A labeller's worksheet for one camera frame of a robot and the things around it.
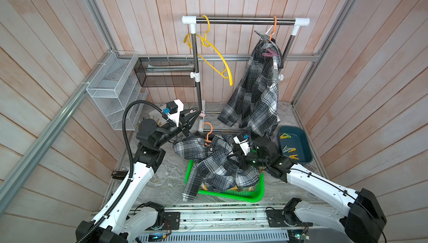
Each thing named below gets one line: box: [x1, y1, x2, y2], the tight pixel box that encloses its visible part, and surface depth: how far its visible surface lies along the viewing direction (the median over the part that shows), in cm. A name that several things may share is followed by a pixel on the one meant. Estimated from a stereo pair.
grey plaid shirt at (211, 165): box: [172, 134, 261, 202], surface depth 74 cm
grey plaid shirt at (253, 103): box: [217, 30, 284, 138], surface depth 69 cm
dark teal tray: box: [278, 125, 314, 164], surface depth 97 cm
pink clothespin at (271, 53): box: [261, 47, 279, 57], surface depth 59 cm
